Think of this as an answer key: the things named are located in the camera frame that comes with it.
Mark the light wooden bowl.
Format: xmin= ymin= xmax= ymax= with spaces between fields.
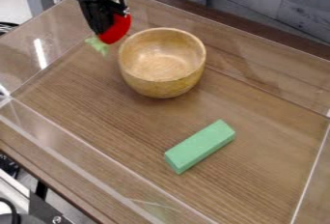
xmin=118 ymin=27 xmax=205 ymax=98

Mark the green rectangular block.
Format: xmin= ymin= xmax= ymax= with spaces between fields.
xmin=164 ymin=120 xmax=236 ymax=175

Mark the red fuzzy ball fruit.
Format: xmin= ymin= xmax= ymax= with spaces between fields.
xmin=85 ymin=14 xmax=130 ymax=56

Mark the clear acrylic tray enclosure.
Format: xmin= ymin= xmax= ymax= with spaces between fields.
xmin=0 ymin=0 xmax=330 ymax=224

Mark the black cable bottom left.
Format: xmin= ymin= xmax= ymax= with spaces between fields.
xmin=0 ymin=197 xmax=22 ymax=224

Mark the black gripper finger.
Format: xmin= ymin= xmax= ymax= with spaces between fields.
xmin=78 ymin=0 xmax=104 ymax=34
xmin=100 ymin=5 xmax=126 ymax=34

